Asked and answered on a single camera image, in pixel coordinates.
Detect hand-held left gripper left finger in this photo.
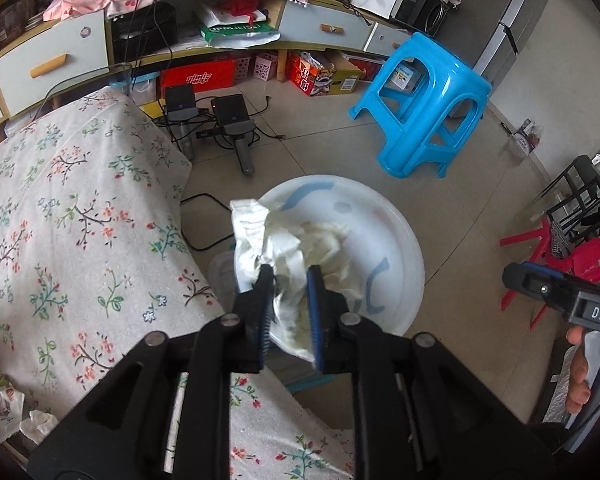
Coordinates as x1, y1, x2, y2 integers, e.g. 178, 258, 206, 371
27, 264, 276, 480

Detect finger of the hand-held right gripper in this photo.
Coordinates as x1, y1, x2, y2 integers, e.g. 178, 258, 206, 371
501, 261, 581, 313

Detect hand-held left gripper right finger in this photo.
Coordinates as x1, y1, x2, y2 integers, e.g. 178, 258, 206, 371
306, 265, 561, 480

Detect white tissue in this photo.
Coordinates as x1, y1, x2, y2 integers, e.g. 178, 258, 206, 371
229, 199, 317, 364

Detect white plastic basin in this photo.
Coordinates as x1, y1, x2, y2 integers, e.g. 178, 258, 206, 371
232, 175, 426, 342

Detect person's right hand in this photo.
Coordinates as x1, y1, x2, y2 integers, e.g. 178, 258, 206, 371
565, 326, 593, 415

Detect checkered cloth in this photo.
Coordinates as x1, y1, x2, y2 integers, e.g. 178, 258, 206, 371
549, 220, 573, 262

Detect red plastic stool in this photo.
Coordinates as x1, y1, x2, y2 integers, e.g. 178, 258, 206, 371
499, 220, 600, 332

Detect tissues in basin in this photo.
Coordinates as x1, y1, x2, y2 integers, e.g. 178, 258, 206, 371
300, 220, 367, 313

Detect small printed packet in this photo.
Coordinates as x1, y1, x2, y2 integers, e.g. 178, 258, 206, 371
511, 118, 544, 157

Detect floral tablecloth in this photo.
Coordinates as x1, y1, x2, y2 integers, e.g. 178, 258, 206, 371
0, 86, 356, 480

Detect blue plastic stool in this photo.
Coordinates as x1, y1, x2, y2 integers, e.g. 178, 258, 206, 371
349, 31, 492, 179

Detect cardboard box of snacks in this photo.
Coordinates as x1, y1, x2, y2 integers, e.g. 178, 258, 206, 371
285, 50, 367, 97

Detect grey refrigerator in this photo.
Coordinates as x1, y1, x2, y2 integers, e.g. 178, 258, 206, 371
472, 0, 556, 111

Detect small crumpled tissue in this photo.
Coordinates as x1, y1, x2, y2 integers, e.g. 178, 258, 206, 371
19, 409, 60, 442

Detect long red box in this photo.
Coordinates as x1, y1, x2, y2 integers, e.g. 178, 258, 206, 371
159, 57, 239, 92

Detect wooden cabinet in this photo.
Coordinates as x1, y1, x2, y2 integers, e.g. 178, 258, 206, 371
0, 0, 416, 138

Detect green and white bag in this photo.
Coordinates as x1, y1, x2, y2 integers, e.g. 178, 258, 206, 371
199, 2, 282, 51

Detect black speaker box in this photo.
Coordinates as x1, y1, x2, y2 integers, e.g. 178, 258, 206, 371
394, 0, 452, 37

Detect black electronic box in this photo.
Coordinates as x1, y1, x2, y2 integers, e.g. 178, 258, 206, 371
111, 2, 179, 59

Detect white drawer with round mark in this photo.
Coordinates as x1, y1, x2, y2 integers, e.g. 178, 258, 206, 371
0, 10, 110, 120

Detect black cable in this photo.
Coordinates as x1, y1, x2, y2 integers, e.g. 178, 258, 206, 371
179, 193, 237, 252

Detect black device with handle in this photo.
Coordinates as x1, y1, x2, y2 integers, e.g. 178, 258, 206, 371
211, 94, 259, 177
164, 85, 202, 162

